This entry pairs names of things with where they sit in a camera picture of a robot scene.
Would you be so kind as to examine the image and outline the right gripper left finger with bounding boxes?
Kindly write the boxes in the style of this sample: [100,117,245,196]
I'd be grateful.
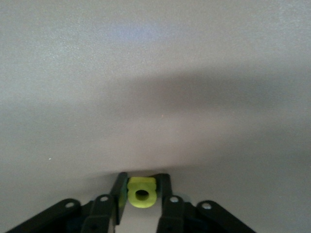
[4,172,129,233]

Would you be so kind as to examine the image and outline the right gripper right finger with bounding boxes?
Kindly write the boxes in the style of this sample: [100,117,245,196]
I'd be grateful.
[155,173,256,233]

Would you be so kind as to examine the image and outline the yellow letter a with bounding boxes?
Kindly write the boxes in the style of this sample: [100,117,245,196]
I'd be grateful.
[126,176,156,210]

